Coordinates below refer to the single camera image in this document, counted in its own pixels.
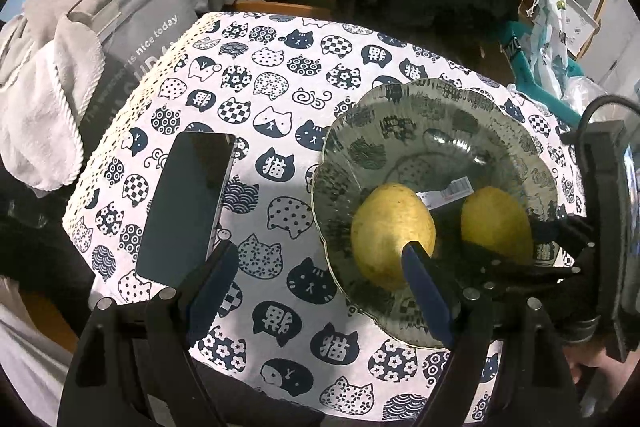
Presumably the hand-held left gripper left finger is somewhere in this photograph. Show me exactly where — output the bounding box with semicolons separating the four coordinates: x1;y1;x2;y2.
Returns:
56;239;241;427

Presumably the person's right hand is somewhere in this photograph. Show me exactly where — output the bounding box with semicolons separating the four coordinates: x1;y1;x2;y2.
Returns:
567;346;640;403

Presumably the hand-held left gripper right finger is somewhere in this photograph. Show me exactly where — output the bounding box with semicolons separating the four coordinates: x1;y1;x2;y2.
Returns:
400;242;581;427

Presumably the scalloped glass plate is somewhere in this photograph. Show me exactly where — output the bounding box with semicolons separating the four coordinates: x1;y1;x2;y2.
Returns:
310;79;561;350

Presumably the black smartphone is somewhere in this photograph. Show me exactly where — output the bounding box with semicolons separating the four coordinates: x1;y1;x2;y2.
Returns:
135;132;237;290

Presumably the clear plastic bag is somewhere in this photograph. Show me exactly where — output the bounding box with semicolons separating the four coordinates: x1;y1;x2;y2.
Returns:
507;76;603;118

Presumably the grey tote bag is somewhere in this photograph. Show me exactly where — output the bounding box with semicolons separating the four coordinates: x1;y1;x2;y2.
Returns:
67;0;198;132

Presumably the black cable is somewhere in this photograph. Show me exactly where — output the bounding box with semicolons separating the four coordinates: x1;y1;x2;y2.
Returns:
582;93;640;124

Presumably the cat print tablecloth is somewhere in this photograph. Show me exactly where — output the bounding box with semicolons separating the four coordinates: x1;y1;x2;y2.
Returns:
62;13;588;425

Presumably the white paper label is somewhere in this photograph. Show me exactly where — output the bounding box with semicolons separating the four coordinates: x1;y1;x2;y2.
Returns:
417;177;473;210

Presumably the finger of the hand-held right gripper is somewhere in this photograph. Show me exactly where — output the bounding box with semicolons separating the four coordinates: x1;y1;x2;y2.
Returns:
530;214;598;258
430;202;586;298

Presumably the white printed rice bag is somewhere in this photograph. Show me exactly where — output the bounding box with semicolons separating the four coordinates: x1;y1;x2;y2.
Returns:
529;0;583;94

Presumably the yellow lemon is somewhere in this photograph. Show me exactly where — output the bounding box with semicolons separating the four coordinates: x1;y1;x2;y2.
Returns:
350;183;437;292
460;187;535;265

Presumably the white towel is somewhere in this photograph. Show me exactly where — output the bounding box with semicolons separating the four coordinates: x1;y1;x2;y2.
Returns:
0;0;108;192

